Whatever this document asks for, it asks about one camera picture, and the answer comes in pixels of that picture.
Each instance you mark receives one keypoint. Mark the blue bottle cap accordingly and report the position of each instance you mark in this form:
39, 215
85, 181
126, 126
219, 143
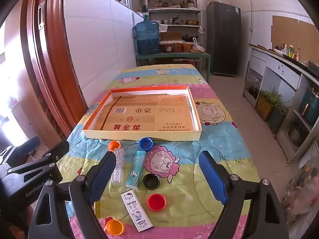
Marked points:
145, 143

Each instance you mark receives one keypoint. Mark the metal shelf rack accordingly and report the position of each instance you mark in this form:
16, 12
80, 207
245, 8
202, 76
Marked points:
174, 11

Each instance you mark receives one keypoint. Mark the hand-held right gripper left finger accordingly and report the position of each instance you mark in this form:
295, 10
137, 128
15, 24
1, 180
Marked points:
104, 173

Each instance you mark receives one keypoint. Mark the green table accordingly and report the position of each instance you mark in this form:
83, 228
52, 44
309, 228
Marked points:
172, 55

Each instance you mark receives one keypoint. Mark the red bottle cap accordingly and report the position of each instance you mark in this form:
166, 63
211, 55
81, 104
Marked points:
156, 202

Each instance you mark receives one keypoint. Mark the white cartoon-print box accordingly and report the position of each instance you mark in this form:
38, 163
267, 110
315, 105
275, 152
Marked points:
137, 210

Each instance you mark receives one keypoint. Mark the dark grey refrigerator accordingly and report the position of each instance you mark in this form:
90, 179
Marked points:
223, 37

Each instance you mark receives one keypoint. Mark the shallow orange-rimmed cardboard box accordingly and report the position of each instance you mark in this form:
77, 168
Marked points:
142, 135

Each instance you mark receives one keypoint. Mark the orange bottle cap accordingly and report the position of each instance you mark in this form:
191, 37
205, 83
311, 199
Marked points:
115, 227
114, 145

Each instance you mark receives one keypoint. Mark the clear plastic bottle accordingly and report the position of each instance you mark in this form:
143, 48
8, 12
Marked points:
117, 169

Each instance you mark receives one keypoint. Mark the plastic bag of food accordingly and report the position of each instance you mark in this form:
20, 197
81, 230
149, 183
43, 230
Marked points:
198, 47

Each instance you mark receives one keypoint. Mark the brown cardboard box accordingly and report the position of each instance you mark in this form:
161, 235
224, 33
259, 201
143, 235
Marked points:
170, 36

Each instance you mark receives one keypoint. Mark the teal patterned tube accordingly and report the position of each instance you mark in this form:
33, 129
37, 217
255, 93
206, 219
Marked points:
135, 170

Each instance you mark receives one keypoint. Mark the red-brown wooden door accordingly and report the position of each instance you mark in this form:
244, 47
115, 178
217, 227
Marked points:
49, 67

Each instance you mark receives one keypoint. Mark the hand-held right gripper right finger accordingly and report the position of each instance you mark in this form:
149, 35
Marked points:
214, 176

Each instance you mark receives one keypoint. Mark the black bottle cap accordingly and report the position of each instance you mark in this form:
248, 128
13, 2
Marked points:
151, 181

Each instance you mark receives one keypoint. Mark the cartoon printed blanket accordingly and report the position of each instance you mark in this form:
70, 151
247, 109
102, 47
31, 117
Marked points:
189, 169

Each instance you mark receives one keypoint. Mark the cardboard wall panel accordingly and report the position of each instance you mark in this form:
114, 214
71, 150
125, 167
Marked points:
291, 32

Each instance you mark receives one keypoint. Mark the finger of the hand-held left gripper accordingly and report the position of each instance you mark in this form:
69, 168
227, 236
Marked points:
27, 147
57, 149

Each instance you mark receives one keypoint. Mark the colourful printed cloth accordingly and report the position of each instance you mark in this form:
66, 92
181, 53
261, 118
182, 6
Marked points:
304, 194

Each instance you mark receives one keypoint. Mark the blue water jug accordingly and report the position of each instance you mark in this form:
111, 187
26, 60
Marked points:
147, 34

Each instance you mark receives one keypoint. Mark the plant in dark pot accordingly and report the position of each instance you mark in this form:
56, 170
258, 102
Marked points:
278, 119

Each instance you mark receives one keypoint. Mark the white kitchen counter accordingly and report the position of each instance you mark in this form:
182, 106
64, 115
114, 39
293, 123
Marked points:
286, 69

